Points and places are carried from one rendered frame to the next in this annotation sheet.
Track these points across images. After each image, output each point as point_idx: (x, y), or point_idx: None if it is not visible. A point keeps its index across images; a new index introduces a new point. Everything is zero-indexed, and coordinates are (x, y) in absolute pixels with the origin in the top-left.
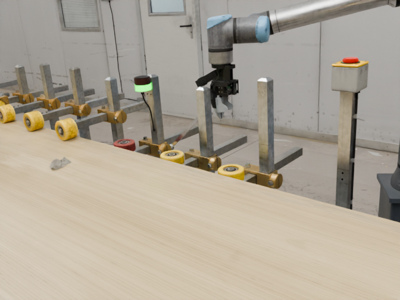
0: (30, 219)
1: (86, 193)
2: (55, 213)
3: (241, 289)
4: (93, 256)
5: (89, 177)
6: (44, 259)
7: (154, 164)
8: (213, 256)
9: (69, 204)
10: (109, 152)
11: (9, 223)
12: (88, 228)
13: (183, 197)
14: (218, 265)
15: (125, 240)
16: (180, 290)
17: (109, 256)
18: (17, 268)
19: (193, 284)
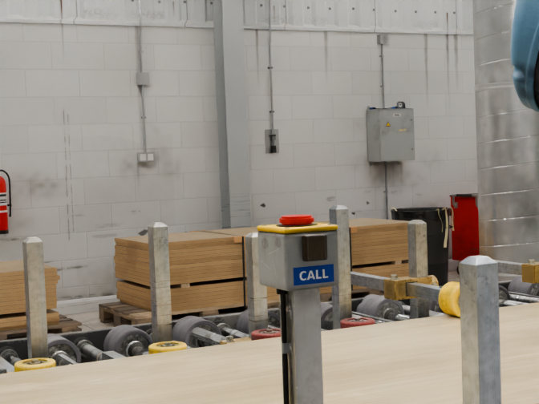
0: (378, 349)
1: (435, 365)
2: (385, 356)
3: (104, 403)
4: (253, 367)
5: (502, 365)
6: (274, 356)
7: (532, 393)
8: (180, 400)
9: (406, 360)
10: None
11: (379, 345)
12: (323, 365)
13: (358, 399)
14: (158, 400)
15: (271, 376)
16: (141, 387)
17: (245, 371)
18: (269, 350)
19: (143, 391)
